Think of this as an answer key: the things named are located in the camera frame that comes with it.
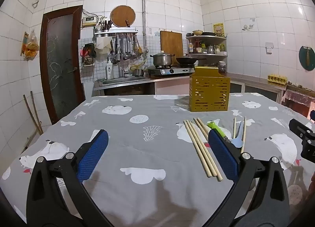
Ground round wooden board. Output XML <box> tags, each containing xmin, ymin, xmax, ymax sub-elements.
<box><xmin>110</xmin><ymin>5</ymin><xmax>136</xmax><ymax>28</ymax></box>

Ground yellow perforated utensil holder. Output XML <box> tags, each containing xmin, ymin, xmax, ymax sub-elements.
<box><xmin>189</xmin><ymin>66</ymin><xmax>231</xmax><ymax>112</ymax></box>

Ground hanging plastic bag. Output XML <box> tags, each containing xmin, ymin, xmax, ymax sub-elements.
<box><xmin>23</xmin><ymin>30</ymin><xmax>40</xmax><ymax>61</ymax></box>

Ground leaning wooden sticks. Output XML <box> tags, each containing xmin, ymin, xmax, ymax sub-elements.
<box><xmin>23</xmin><ymin>91</ymin><xmax>44</xmax><ymax>136</ymax></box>

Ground white wall timer box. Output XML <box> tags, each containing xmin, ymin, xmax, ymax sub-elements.
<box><xmin>82</xmin><ymin>16</ymin><xmax>97</xmax><ymax>26</ymax></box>

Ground grey bear print tablecloth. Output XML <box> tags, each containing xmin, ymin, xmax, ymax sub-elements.
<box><xmin>1</xmin><ymin>92</ymin><xmax>315</xmax><ymax>225</ymax></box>

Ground yellow egg tray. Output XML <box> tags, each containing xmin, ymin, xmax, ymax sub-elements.
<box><xmin>267</xmin><ymin>74</ymin><xmax>288</xmax><ymax>85</ymax></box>

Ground steel gas stove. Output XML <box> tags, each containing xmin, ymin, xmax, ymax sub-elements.
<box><xmin>147</xmin><ymin>66</ymin><xmax>196</xmax><ymax>77</ymax></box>

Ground red and black hanging bag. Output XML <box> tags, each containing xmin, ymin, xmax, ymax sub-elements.
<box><xmin>80</xmin><ymin>43</ymin><xmax>96</xmax><ymax>66</ymax></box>

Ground row of condiment bottles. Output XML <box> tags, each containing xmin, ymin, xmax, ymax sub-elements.
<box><xmin>188</xmin><ymin>39</ymin><xmax>226</xmax><ymax>54</ymax></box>

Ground steel kitchen sink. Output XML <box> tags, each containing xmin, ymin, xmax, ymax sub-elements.
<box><xmin>101</xmin><ymin>76</ymin><xmax>148</xmax><ymax>85</ymax></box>

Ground green round wall board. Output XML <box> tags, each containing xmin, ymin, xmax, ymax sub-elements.
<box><xmin>299</xmin><ymin>45</ymin><xmax>315</xmax><ymax>71</ymax></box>

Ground yellow hose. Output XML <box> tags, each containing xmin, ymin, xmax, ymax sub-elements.
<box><xmin>130</xmin><ymin>57</ymin><xmax>148</xmax><ymax>70</ymax></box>

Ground yellow wall picture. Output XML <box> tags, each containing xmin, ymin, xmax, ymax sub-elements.
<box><xmin>212</xmin><ymin>22</ymin><xmax>225</xmax><ymax>38</ymax></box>

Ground metal wall utensil rack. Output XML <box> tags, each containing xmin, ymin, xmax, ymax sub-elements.
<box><xmin>94</xmin><ymin>27</ymin><xmax>139</xmax><ymax>38</ymax></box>

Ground row of hanging ladles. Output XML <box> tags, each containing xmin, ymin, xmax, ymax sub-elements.
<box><xmin>108</xmin><ymin>34</ymin><xmax>144</xmax><ymax>65</ymax></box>

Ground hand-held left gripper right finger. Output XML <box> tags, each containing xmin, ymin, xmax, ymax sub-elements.
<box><xmin>204</xmin><ymin>129</ymin><xmax>291</xmax><ymax>227</ymax></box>

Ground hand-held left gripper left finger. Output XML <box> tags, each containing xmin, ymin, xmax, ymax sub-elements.
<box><xmin>26</xmin><ymin>129</ymin><xmax>116</xmax><ymax>227</ymax></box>

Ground brown frosted glass door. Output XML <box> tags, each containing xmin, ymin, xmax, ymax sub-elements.
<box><xmin>39</xmin><ymin>5</ymin><xmax>85</xmax><ymax>125</ymax></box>

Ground pink plastic sheet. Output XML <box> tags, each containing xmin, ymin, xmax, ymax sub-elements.
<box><xmin>281</xmin><ymin>85</ymin><xmax>315</xmax><ymax>120</ymax></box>

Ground rectangular wooden cutting board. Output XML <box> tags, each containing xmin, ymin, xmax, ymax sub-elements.
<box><xmin>160</xmin><ymin>30</ymin><xmax>184</xmax><ymax>58</ymax></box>

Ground steel pot with lid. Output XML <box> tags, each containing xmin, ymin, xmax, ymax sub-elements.
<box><xmin>150</xmin><ymin>51</ymin><xmax>176</xmax><ymax>67</ymax></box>

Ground metal corner shelf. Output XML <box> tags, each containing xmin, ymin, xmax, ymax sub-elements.
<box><xmin>185</xmin><ymin>35</ymin><xmax>228</xmax><ymax>58</ymax></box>

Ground wall stickers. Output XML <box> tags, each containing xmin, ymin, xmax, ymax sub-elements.
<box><xmin>241</xmin><ymin>18</ymin><xmax>257</xmax><ymax>31</ymax></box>

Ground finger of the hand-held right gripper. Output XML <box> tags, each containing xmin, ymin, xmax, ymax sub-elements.
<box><xmin>289</xmin><ymin>118</ymin><xmax>315</xmax><ymax>141</ymax></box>
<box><xmin>301</xmin><ymin>137</ymin><xmax>315</xmax><ymax>164</ymax></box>

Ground white hanging cloth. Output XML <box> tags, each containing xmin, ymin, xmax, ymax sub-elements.
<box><xmin>95</xmin><ymin>37</ymin><xmax>112</xmax><ymax>52</ymax></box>

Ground brown kitchen counter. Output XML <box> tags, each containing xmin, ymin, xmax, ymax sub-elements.
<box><xmin>93</xmin><ymin>71</ymin><xmax>288</xmax><ymax>100</ymax></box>

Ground steel kitchen faucet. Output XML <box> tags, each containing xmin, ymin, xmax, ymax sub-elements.
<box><xmin>119</xmin><ymin>47</ymin><xmax>130</xmax><ymax>78</ymax></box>

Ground black wok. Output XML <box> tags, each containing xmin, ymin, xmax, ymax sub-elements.
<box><xmin>175</xmin><ymin>56</ymin><xmax>207</xmax><ymax>65</ymax></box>

